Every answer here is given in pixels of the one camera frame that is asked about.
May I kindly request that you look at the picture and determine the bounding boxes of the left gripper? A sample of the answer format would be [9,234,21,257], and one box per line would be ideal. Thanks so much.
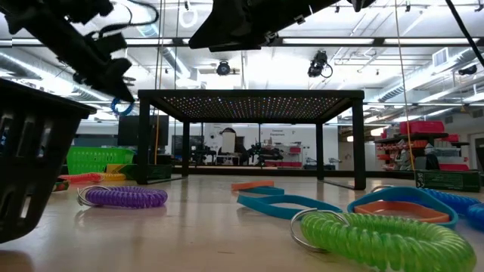
[22,14,136,104]

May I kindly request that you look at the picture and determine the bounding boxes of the blue coil wristband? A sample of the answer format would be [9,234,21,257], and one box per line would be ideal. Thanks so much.
[466,202,484,232]
[110,97,135,117]
[422,187,482,216]

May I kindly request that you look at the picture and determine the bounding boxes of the purple coil wristband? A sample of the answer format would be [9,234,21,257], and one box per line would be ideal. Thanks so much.
[77,184,169,209]

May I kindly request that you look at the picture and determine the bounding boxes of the orange rubber band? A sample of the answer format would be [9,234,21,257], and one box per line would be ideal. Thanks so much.
[231,180,275,191]
[354,200,451,224]

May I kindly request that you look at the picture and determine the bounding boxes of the blue rubber band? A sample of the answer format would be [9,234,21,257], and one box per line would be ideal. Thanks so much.
[346,187,459,230]
[241,186,285,196]
[237,194,343,221]

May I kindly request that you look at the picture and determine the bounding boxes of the green coil wristband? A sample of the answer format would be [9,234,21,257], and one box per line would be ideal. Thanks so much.
[290,209,477,272]

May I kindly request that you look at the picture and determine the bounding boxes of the black flat screen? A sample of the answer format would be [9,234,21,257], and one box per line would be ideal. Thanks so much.
[117,115,170,147]

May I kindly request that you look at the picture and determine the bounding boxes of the black plastic basket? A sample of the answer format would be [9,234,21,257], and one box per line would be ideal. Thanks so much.
[0,77,98,245]

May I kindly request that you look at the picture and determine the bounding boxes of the green plastic basket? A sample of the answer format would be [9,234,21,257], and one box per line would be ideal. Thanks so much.
[66,146,135,176]

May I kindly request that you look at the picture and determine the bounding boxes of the white hanging loop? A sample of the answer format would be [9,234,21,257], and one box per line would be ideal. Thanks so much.
[178,6,199,29]

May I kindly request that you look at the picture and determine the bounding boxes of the person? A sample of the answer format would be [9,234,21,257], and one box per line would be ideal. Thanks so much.
[220,127,249,166]

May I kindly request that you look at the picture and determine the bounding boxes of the black perforated metal shelf riser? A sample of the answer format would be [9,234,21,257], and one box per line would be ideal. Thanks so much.
[137,89,367,191]

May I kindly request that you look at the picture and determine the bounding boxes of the black robot on workbench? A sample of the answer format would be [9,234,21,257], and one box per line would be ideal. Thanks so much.
[245,141,285,167]

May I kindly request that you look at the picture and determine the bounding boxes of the black light beam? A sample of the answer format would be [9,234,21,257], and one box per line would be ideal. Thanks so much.
[0,36,484,48]

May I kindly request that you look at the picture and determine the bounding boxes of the rack with red bins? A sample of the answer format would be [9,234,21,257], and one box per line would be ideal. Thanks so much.
[374,119,472,172]

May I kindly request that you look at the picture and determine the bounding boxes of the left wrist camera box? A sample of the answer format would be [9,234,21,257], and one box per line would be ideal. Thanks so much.
[92,32,129,54]

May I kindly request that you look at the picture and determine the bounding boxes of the black left wrist camera cable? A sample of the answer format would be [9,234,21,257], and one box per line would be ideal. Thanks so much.
[86,0,160,39]

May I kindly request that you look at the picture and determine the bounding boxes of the round black ceiling camera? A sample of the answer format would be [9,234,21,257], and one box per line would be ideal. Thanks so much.
[216,59,232,77]

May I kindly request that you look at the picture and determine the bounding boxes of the black ceiling camera with cable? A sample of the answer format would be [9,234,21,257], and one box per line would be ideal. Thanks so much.
[306,49,334,79]

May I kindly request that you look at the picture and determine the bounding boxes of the yellow hanging cord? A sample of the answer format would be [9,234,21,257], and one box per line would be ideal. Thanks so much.
[394,0,416,172]

